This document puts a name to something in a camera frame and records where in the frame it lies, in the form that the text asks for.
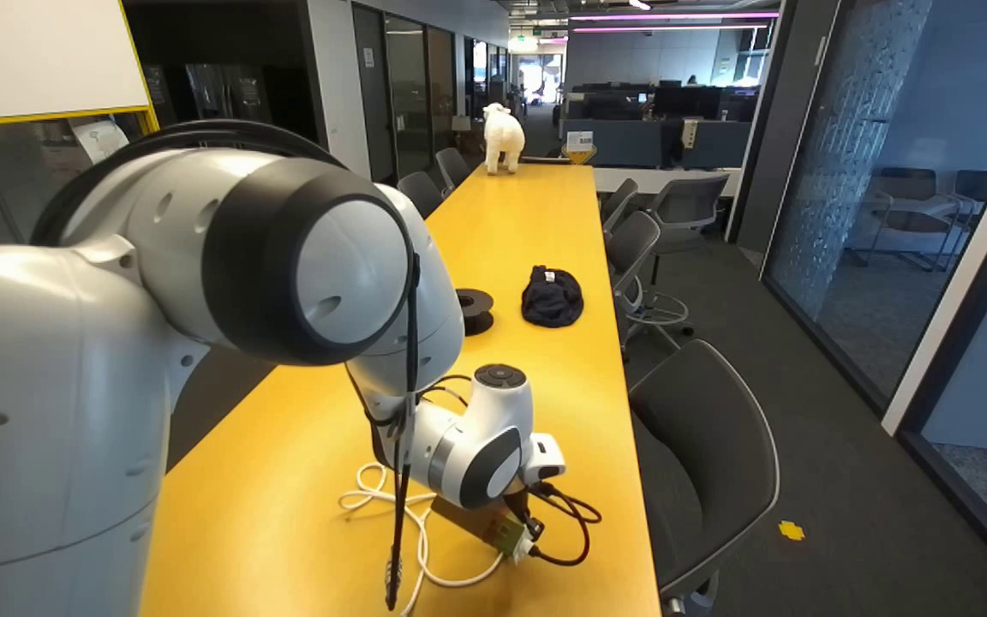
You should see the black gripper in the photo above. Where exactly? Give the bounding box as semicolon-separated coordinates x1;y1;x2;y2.
433;497;519;556

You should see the white rope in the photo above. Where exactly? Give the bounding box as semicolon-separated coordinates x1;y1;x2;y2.
336;458;520;593

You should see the black filament spool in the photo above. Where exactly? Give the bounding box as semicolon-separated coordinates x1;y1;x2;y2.
453;286;498;338

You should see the grey office chair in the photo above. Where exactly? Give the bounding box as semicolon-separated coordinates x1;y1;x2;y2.
645;171;736;242
395;168;448;220
597;174;642;234
629;337;786;617
433;145;472;191
602;207;669;345

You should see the white plush bear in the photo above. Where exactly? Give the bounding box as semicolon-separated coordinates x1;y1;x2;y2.
481;99;527;177

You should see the white paper notice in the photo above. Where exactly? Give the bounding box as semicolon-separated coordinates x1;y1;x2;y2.
69;115;129;164

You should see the office chair behind glass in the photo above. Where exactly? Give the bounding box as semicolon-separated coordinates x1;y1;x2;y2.
866;164;947;279

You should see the yellow framed whiteboard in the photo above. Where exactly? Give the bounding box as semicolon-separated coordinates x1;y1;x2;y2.
0;0;166;249

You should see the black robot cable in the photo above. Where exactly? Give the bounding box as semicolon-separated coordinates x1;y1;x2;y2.
42;115;607;614

